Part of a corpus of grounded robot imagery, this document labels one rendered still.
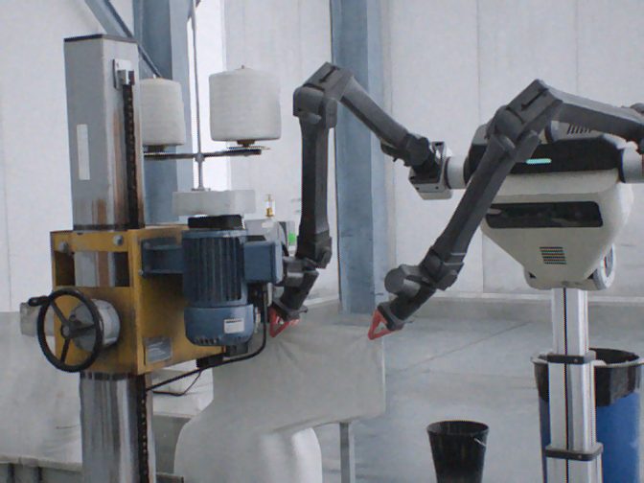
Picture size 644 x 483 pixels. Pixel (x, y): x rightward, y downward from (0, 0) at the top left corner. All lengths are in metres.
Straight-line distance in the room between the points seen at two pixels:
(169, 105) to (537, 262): 1.04
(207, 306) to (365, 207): 9.02
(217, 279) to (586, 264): 1.02
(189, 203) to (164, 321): 0.30
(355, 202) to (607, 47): 2.99
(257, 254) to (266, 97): 0.37
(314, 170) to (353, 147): 8.87
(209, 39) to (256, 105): 7.13
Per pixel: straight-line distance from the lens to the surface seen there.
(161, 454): 3.33
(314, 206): 2.48
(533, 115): 2.19
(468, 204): 2.29
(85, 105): 2.37
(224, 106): 2.37
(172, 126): 2.53
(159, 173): 8.62
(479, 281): 11.02
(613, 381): 4.55
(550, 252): 2.79
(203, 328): 2.26
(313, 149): 2.41
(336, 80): 2.39
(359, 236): 11.28
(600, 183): 2.64
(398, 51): 11.40
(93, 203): 2.35
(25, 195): 7.69
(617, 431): 4.62
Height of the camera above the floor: 1.42
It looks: 3 degrees down
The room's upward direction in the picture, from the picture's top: 2 degrees counter-clockwise
